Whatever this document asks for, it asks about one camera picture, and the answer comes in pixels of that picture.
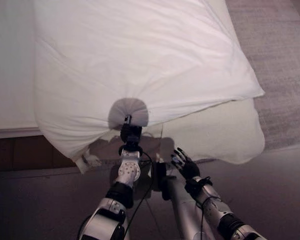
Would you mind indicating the cream pillow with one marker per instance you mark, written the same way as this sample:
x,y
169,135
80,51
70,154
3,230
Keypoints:
x,y
215,132

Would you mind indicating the brown wooden bed frame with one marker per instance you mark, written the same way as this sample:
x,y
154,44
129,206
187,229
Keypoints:
x,y
27,153

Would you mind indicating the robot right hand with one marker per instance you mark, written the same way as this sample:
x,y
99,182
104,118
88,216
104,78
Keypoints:
x,y
190,168

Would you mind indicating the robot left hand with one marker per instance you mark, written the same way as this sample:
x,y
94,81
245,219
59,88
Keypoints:
x,y
131,132

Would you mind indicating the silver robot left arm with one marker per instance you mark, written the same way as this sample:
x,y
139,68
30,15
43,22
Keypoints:
x,y
120,190

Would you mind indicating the bed mattress with white sheet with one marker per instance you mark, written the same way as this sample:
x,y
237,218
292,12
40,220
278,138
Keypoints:
x,y
10,65

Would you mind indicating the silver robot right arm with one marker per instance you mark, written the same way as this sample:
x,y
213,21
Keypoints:
x,y
220,210

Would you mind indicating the grey textured rug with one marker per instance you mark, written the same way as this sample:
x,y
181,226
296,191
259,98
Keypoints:
x,y
280,70

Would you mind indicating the silver robot leg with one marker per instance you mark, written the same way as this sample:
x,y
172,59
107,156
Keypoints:
x,y
185,210

